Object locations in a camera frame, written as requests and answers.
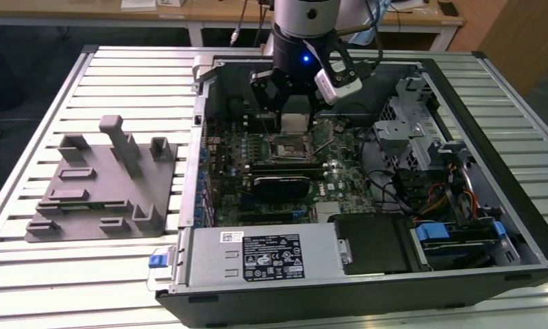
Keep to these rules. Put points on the grey power supply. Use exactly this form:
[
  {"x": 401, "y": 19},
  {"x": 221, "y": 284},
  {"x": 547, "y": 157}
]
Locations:
[{"x": 209, "y": 257}]

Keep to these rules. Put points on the small blue bay clip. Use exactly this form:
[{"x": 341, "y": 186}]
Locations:
[{"x": 499, "y": 229}]

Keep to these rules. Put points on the silver heat sink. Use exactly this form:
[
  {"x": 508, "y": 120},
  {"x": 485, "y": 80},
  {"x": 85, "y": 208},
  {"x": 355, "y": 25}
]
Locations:
[{"x": 327, "y": 210}]

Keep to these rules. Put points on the black expansion slot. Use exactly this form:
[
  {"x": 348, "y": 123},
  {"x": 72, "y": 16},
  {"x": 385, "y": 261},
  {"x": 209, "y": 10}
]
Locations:
[{"x": 264, "y": 217}]

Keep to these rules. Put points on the black plastic shroud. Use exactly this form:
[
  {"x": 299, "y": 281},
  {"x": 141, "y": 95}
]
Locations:
[{"x": 375, "y": 243}]

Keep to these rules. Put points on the black PC case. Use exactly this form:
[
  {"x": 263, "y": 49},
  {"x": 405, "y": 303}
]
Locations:
[{"x": 301, "y": 305}]

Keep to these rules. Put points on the silver CPU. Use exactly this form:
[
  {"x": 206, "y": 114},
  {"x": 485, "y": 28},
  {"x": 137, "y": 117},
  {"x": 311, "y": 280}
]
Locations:
[{"x": 296, "y": 123}]

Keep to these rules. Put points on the CPU socket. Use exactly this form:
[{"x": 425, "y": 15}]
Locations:
[{"x": 287, "y": 149}]

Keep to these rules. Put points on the wooden desk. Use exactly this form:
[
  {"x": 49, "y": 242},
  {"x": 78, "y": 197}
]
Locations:
[{"x": 73, "y": 13}]

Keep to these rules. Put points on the thin metal locking lever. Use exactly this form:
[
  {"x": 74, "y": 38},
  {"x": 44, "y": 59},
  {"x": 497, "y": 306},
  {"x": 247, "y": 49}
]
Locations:
[
  {"x": 267, "y": 130},
  {"x": 324, "y": 145}
]

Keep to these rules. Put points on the green motherboard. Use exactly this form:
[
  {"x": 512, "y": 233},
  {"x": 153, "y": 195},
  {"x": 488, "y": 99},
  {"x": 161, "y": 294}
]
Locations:
[{"x": 347, "y": 192}]

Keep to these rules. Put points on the small white box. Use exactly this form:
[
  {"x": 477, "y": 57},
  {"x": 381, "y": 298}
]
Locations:
[{"x": 170, "y": 2}]

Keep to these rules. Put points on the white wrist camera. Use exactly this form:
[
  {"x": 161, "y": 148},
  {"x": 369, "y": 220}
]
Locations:
[{"x": 343, "y": 87}]

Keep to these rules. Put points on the blue disk carrier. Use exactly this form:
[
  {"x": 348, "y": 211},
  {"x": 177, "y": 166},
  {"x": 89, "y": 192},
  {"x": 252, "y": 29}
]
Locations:
[{"x": 431, "y": 233}]

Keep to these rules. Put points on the metal drive cage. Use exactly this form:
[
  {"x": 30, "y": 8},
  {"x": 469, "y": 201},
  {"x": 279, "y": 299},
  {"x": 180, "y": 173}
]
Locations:
[{"x": 401, "y": 130}]

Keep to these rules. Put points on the blue case latch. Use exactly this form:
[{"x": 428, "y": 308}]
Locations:
[{"x": 157, "y": 261}]

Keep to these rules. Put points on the black graphics card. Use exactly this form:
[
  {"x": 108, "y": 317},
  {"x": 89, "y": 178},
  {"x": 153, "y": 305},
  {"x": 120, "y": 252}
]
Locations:
[{"x": 280, "y": 190}]

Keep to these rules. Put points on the grey parts rack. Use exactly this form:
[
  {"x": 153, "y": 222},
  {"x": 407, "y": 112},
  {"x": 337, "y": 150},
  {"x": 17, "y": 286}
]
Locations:
[{"x": 113, "y": 192}]

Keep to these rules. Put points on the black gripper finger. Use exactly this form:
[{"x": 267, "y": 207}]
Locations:
[
  {"x": 316, "y": 104},
  {"x": 264, "y": 92}
]

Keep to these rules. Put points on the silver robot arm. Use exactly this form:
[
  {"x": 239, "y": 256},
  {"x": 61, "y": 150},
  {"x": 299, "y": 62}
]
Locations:
[{"x": 301, "y": 17}]

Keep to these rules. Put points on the small black desk item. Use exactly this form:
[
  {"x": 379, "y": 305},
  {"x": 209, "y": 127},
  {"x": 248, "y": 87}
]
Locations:
[{"x": 448, "y": 8}]

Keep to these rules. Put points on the wooden cabinet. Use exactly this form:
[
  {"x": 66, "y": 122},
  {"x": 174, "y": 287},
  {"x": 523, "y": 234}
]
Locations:
[{"x": 520, "y": 34}]

